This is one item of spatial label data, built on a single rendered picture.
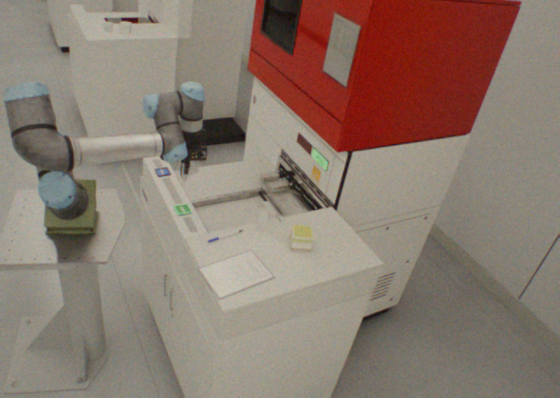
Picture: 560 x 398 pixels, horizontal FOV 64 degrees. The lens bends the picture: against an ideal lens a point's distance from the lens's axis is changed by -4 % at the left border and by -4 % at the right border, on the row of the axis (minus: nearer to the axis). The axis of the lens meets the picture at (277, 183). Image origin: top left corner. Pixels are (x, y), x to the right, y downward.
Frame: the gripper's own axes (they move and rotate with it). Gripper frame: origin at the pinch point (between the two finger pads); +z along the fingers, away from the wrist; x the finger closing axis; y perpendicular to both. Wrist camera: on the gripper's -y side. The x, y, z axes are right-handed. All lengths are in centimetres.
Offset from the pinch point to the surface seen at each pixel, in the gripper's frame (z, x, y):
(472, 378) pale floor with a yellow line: 110, -69, 142
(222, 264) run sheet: 13.8, -31.9, 3.7
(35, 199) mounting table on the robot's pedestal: 29, 41, -49
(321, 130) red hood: -15, -3, 54
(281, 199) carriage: 23, 4, 47
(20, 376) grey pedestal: 109, 16, -70
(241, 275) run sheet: 13.8, -38.2, 7.5
